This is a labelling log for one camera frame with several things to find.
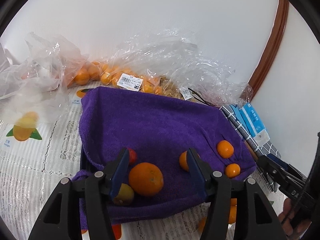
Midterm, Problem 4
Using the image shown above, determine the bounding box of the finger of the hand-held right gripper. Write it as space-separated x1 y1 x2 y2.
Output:
268 155 308 181
257 156 293 190

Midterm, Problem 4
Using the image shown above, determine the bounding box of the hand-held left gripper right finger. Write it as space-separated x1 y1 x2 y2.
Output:
186 147 288 240

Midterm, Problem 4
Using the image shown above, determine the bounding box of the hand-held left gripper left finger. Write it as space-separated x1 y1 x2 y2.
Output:
27 147 131 240

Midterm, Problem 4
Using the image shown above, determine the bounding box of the red plum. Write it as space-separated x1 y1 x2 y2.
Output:
127 148 138 165

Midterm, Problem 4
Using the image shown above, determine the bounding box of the yellow green plum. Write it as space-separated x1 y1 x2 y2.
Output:
113 183 135 206

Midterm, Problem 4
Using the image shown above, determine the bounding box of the large orange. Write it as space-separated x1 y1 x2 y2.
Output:
128 162 164 197

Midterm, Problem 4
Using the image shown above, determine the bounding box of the purple towel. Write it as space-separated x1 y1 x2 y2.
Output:
71 86 257 231

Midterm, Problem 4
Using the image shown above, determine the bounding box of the person's right hand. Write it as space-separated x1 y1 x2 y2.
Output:
278 197 313 237

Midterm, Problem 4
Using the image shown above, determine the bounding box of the blue white box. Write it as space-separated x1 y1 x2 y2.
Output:
238 102 271 146

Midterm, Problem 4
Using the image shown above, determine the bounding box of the grey plaid folded cloth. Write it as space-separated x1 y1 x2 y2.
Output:
219 104 282 193

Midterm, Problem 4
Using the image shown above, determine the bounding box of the blue paper packet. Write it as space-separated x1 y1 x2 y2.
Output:
228 104 244 114

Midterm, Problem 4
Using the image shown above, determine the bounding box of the clear bag of brown fruit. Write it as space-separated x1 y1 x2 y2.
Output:
160 76 198 101

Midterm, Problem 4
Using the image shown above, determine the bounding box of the clear bag of oranges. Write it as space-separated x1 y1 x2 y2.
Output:
67 59 163 96
112 28 253 106

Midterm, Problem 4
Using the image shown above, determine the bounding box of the crumpled clear plastic bag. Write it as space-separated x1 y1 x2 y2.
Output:
0 31 90 101

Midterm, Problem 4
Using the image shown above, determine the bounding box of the black thin cable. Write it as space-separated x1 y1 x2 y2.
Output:
187 88 218 107

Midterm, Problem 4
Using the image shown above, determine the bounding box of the brown wooden door frame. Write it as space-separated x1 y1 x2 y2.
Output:
247 0 290 103

